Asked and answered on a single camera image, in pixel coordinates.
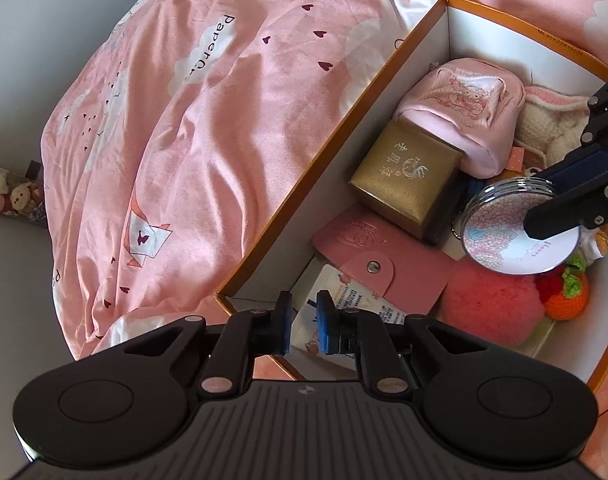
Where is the white crochet toy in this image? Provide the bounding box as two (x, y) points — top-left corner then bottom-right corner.
(514, 86), (597, 168)

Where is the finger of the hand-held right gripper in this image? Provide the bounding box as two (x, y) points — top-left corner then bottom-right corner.
(526, 172), (608, 241)
(536, 67), (608, 196)

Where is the red crochet fruit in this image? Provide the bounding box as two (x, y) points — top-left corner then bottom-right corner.
(535, 272), (564, 306)

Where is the pink fluffy ball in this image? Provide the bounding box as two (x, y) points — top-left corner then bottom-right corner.
(436, 260), (547, 346)

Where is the orange cardboard box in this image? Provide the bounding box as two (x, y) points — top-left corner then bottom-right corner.
(214, 0), (608, 393)

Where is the white printed packet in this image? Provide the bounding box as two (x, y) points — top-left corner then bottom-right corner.
(290, 264), (407, 361)

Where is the pink card wallet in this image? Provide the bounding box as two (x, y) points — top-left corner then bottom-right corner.
(313, 210), (455, 313)

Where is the gold gift box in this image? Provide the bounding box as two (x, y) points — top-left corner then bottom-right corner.
(349, 120), (467, 247)

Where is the pink pouch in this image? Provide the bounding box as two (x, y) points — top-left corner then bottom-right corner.
(399, 58), (524, 178)

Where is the round compact mirror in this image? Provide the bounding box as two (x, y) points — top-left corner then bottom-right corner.
(461, 177), (583, 276)

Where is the tiger plush toy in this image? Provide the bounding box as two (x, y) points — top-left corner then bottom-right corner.
(581, 222), (608, 261)

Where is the row of plush toys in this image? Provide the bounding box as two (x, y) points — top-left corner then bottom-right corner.
(0, 161), (49, 228)

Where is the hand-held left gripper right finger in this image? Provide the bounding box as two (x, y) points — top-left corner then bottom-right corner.
(316, 291), (489, 397)

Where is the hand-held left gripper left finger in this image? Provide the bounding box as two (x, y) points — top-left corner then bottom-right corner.
(124, 291), (293, 400)

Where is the pink printed blanket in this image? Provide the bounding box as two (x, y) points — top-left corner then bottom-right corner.
(41, 0), (608, 480)

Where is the crochet orange fruit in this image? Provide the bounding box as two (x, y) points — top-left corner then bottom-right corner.
(544, 255), (590, 321)

